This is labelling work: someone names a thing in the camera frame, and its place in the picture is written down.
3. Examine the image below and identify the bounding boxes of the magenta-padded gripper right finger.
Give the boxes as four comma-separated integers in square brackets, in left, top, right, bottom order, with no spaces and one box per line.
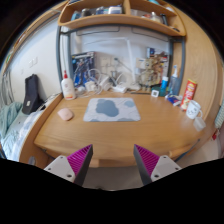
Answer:
[133,143,183,187]

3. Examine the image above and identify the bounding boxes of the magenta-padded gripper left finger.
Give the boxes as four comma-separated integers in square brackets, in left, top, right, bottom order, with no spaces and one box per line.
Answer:
[43,143,94,187]

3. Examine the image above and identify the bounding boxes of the pink computer mouse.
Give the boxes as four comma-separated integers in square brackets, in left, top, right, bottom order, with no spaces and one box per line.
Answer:
[57,107,74,122]

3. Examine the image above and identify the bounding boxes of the grey blue-print mouse pad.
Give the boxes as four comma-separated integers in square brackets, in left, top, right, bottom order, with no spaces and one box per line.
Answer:
[82,97,142,123]

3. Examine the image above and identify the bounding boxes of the blue white checked bedding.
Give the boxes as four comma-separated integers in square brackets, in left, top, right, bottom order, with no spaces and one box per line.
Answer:
[1,109,44,161]

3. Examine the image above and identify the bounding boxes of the clear plastic cup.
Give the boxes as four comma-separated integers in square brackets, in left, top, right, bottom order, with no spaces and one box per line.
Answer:
[193,116,207,132]

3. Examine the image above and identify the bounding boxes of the white mug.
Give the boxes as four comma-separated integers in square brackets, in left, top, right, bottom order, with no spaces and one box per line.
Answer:
[185,99,203,120]

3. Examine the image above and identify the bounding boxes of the blue snack packet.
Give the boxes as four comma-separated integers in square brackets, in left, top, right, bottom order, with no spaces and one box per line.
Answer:
[165,93,183,107]

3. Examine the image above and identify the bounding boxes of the teal blanket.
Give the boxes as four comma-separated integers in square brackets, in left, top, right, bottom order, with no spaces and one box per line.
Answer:
[0,101,23,139]

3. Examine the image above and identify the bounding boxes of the red chips can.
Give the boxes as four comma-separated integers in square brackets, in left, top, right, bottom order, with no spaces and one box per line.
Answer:
[180,78,198,112]

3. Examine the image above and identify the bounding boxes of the white red-capped lotion pump bottle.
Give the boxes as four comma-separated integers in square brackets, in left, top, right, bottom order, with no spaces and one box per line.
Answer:
[60,69,77,101]

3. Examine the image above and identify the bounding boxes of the black bag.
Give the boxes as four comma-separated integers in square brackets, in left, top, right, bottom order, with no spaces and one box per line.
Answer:
[21,73,44,116]

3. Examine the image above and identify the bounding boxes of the blue spray bottle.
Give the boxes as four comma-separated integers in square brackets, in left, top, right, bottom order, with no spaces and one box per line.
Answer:
[169,64,181,96]

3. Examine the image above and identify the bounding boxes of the white multi-port charger block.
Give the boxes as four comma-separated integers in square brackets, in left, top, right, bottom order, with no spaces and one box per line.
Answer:
[85,80,97,93]

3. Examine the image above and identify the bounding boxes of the white power strip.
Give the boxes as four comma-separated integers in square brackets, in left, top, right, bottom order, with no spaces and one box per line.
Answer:
[111,85,128,94]

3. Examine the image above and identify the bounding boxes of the blue robot model kit box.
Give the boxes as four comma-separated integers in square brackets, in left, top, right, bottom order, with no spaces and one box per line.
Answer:
[70,50,96,88]

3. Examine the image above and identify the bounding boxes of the tan robot model kit box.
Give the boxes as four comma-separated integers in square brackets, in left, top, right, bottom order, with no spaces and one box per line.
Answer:
[135,47,170,88]

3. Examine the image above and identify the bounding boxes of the wooden shelf unit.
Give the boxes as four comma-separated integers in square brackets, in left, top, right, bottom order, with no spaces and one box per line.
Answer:
[57,0,187,38]

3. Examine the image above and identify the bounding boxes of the white wall light switches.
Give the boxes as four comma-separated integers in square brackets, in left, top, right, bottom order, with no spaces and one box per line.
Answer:
[28,57,39,69]

